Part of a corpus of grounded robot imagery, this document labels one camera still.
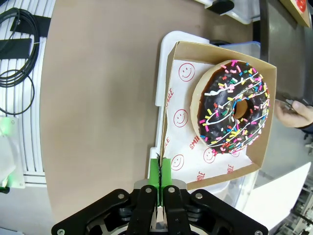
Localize black cable coil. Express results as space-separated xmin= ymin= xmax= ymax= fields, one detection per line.
xmin=0 ymin=7 xmax=41 ymax=88

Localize white smiley paper liner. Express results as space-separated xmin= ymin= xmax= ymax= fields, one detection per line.
xmin=163 ymin=58 xmax=253 ymax=186

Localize white box with green light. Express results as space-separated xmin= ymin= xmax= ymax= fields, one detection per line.
xmin=0 ymin=116 xmax=26 ymax=194

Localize brown cardboard donut box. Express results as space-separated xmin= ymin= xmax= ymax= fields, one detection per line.
xmin=279 ymin=0 xmax=313 ymax=28
xmin=160 ymin=41 xmax=277 ymax=191

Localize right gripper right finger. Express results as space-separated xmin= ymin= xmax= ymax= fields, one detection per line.
xmin=160 ymin=158 xmax=268 ymax=235

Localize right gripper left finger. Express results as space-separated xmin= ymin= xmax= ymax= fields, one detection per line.
xmin=51 ymin=158 xmax=161 ymax=235

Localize chocolate donut colourful sprinkles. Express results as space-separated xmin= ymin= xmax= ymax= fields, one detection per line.
xmin=190 ymin=59 xmax=271 ymax=155

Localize black serving tray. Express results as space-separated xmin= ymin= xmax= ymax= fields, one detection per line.
xmin=259 ymin=0 xmax=313 ymax=106

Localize red glazed donut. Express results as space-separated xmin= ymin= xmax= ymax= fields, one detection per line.
xmin=294 ymin=0 xmax=308 ymax=12

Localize white side table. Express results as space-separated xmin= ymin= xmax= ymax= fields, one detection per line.
xmin=242 ymin=163 xmax=312 ymax=235

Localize black tape strip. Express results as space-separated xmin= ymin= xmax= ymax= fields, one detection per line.
xmin=0 ymin=38 xmax=33 ymax=60

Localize white slatted base panel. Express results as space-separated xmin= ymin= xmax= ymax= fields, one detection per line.
xmin=0 ymin=0 xmax=57 ymax=188

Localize black cable loop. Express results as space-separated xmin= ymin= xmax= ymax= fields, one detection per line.
xmin=0 ymin=70 xmax=35 ymax=116

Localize person's left hand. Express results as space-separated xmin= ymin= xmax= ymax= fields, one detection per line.
xmin=275 ymin=99 xmax=313 ymax=128

